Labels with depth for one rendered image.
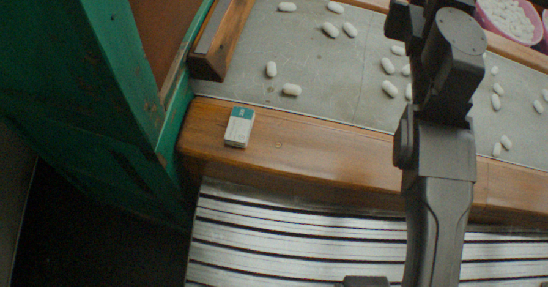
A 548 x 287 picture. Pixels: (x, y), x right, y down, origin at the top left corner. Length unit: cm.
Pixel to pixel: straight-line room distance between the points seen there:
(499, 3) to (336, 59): 63
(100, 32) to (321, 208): 52
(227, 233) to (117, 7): 47
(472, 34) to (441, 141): 10
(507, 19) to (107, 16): 102
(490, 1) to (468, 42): 84
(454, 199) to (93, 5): 37
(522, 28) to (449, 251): 93
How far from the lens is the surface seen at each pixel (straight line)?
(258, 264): 73
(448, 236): 33
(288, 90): 75
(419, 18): 43
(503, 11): 121
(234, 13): 75
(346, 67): 81
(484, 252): 86
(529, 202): 84
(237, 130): 68
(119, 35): 44
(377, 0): 92
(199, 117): 72
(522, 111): 97
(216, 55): 69
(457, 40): 34
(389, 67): 81
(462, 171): 35
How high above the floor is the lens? 140
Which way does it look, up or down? 64 degrees down
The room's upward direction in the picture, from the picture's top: straight up
